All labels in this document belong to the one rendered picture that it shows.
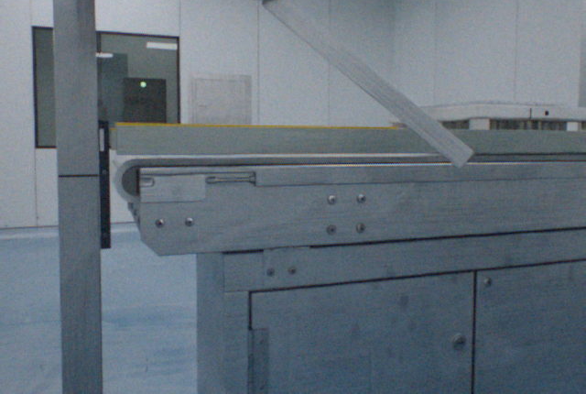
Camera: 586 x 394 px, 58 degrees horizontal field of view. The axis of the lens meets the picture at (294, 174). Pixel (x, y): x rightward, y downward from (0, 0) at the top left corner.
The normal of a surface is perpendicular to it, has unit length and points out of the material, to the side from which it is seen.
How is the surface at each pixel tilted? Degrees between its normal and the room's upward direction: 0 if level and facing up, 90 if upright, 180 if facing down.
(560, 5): 90
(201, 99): 90
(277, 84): 90
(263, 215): 90
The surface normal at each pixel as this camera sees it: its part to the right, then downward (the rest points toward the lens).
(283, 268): 0.34, 0.06
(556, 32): -0.94, 0.02
